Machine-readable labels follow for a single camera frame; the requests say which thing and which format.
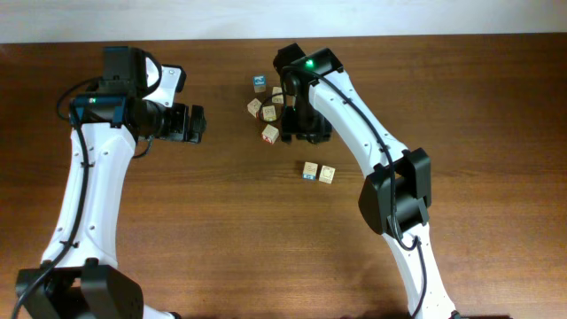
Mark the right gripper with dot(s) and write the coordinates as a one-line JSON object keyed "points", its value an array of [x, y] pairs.
{"points": [[306, 134]]}

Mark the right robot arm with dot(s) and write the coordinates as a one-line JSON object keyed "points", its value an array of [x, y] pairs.
{"points": [[396, 193]]}

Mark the wooden block butterfly left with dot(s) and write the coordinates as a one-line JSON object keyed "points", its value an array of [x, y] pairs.
{"points": [[254, 107]]}

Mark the wooden block circle top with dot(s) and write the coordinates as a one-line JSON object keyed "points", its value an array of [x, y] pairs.
{"points": [[326, 174]]}

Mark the plain wooden block top middle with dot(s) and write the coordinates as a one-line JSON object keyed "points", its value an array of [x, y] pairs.
{"points": [[277, 95]]}

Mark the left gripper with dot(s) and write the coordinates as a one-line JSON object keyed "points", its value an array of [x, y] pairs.
{"points": [[176, 132]]}

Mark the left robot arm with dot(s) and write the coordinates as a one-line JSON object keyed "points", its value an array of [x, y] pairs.
{"points": [[132, 101]]}

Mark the yellow wooden block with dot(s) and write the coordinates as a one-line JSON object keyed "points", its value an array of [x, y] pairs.
{"points": [[269, 113]]}

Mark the wooden block red bottom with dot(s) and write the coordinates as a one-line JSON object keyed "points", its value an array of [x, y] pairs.
{"points": [[270, 134]]}

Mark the wooden block blue side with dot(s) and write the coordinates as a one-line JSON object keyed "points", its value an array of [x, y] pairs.
{"points": [[310, 171]]}

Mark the blue top wooden block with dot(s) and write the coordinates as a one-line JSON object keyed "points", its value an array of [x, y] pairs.
{"points": [[259, 83]]}

